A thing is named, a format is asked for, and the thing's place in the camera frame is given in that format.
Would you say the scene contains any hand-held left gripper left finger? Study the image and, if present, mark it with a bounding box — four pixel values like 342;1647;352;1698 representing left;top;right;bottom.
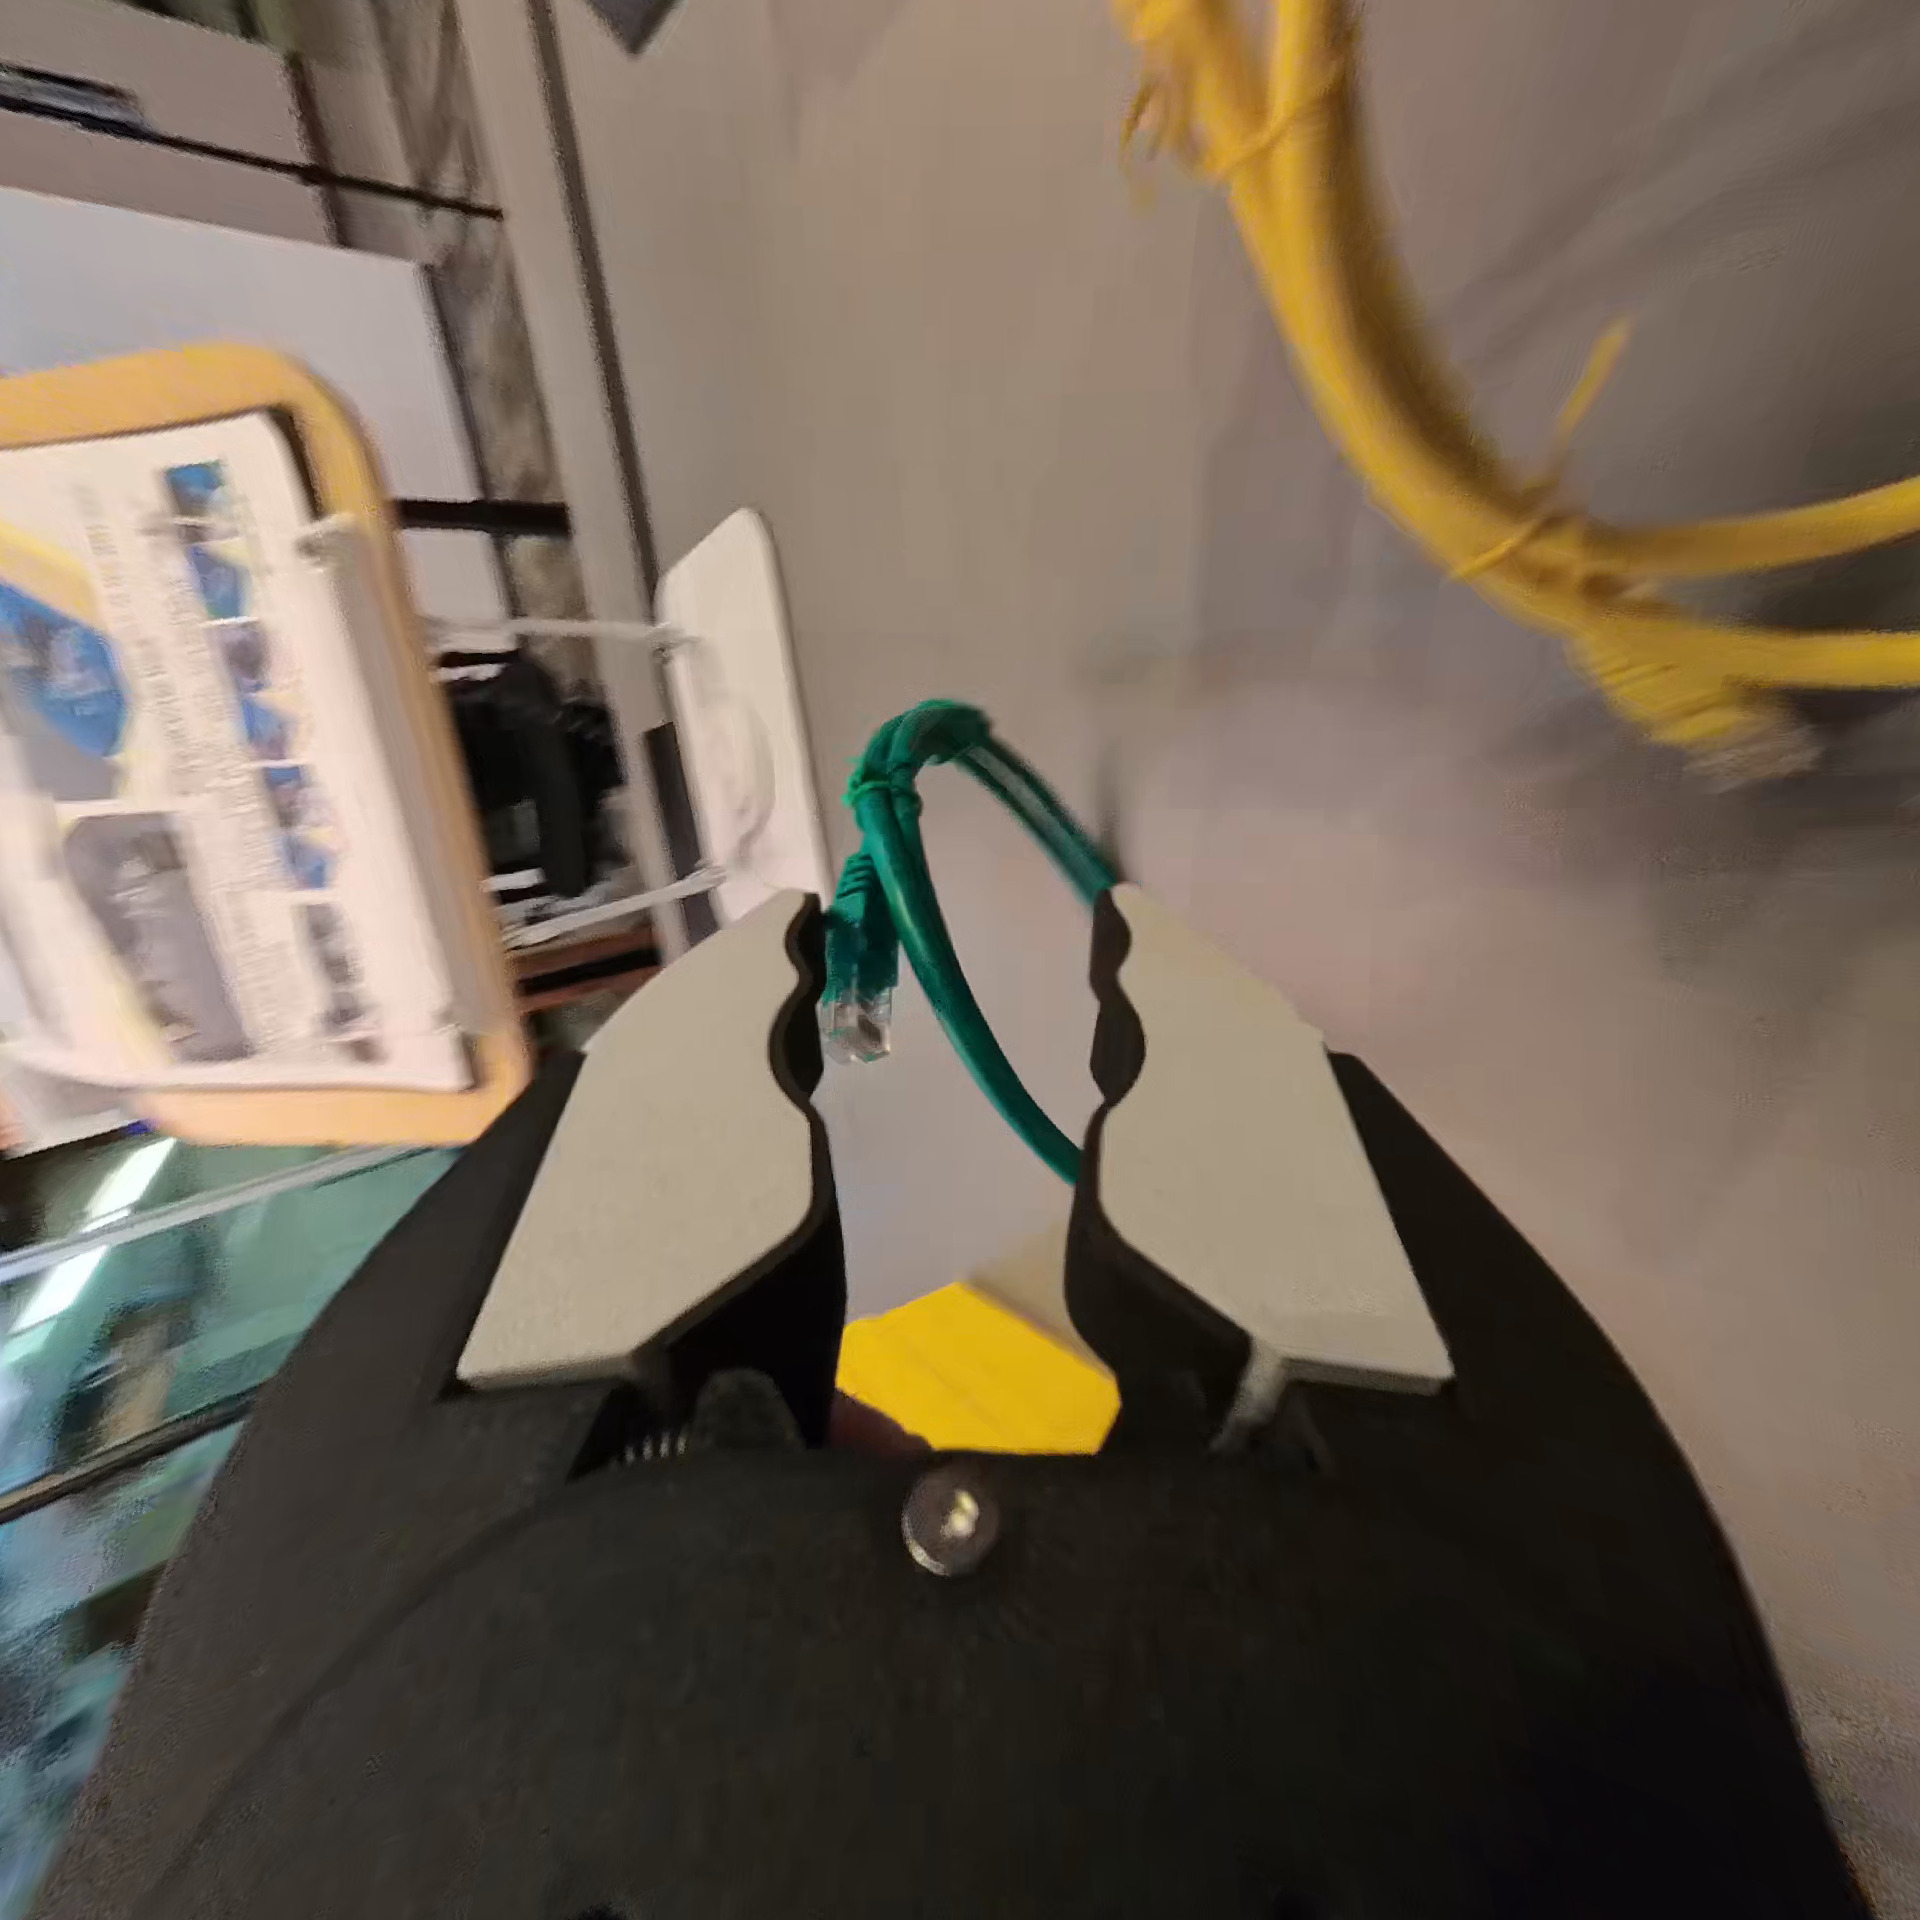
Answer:
456;886;845;1443

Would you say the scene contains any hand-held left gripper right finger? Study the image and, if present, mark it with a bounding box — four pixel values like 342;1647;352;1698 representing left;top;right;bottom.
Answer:
1065;884;1454;1448

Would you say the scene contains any yellow plastic bin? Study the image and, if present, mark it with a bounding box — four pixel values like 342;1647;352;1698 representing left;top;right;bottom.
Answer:
833;1282;1125;1456

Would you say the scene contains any green ethernet cable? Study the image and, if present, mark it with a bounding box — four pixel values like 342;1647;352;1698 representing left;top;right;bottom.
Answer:
816;698;1121;1186

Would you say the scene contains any yellow ethernet cable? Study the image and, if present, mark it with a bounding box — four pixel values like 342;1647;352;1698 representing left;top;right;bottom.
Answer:
1112;0;1920;798

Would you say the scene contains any black bag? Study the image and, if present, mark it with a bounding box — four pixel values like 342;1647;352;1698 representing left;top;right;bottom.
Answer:
448;655;629;904

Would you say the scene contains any white rounded board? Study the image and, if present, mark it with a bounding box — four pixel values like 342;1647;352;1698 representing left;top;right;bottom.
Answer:
651;508;834;933

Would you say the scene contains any wooden clipboard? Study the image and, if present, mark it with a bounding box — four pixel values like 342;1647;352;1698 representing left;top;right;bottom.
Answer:
0;346;536;1150

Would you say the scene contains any printed paper sheet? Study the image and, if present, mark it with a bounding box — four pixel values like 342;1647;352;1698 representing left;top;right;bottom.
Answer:
0;412;482;1096

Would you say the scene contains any grey metal post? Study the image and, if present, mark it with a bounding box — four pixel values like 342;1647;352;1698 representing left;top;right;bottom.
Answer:
516;0;669;962

